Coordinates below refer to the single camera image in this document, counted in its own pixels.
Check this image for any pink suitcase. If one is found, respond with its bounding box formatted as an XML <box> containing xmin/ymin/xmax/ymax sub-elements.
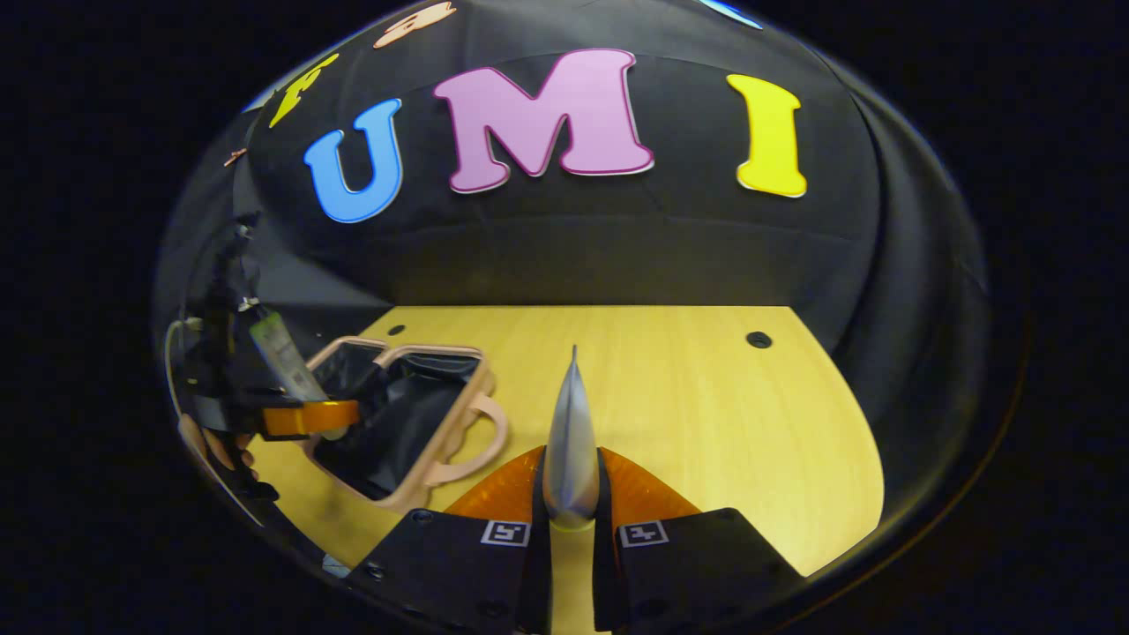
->
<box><xmin>300</xmin><ymin>335</ymin><xmax>510</xmax><ymax>512</ymax></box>

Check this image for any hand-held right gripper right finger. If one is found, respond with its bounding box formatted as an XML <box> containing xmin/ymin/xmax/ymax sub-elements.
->
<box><xmin>593</xmin><ymin>448</ymin><xmax>804</xmax><ymax>635</ymax></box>

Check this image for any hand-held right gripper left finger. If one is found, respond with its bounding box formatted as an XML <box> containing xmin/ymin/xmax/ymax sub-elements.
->
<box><xmin>344</xmin><ymin>445</ymin><xmax>552</xmax><ymax>635</ymax></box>

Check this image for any black backdrop cloth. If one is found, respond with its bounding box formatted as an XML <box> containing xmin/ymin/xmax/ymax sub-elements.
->
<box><xmin>154</xmin><ymin>0</ymin><xmax>989</xmax><ymax>565</ymax></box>

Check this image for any silver skin care tube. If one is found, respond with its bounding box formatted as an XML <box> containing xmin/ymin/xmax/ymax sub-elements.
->
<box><xmin>249</xmin><ymin>310</ymin><xmax>349</xmax><ymax>440</ymax></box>
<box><xmin>542</xmin><ymin>344</ymin><xmax>602</xmax><ymax>530</ymax></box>

